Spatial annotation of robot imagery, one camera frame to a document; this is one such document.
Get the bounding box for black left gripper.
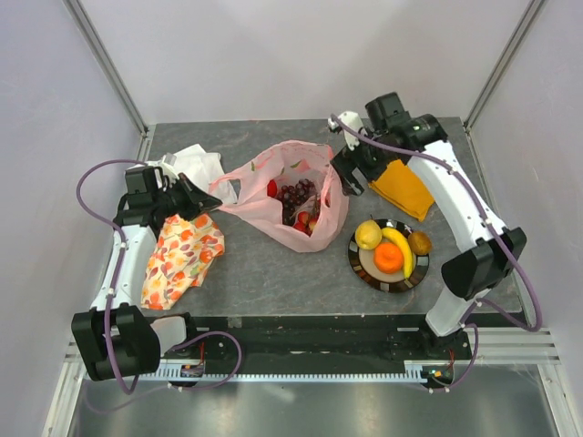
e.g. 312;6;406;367
153;173;221;222

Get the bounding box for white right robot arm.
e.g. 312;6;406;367
328;92;527;359

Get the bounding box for dark rimmed ceramic plate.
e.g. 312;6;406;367
347;219;429;293

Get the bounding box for orange cloth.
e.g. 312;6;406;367
369;160;435;222

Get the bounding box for red fake fruit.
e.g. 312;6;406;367
266;179;278;198

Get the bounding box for yellow fake banana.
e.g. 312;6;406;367
382;227;414;279

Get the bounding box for floral patterned cloth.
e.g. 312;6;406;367
140;214;225;310

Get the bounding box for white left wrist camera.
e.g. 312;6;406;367
155;153;179;185

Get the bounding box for fake purple grapes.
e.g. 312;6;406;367
275;178;316;226

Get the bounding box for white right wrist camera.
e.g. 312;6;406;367
327;111;367;151

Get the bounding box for brown fake kiwi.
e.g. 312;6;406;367
407;231;433;256

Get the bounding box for pink plastic bag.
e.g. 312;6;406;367
210;140;349;253

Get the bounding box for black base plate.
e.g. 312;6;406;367
149;311;470;365

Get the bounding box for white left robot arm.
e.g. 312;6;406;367
71;159;222;382

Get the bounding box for white cloth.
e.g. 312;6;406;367
147;144;237;205

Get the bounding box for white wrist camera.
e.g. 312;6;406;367
155;153;179;185
327;111;367;151

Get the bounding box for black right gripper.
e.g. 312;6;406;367
330;126;398;197

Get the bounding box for fake orange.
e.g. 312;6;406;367
373;242;404;274

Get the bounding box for grey cable duct rail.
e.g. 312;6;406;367
139;361;451;383

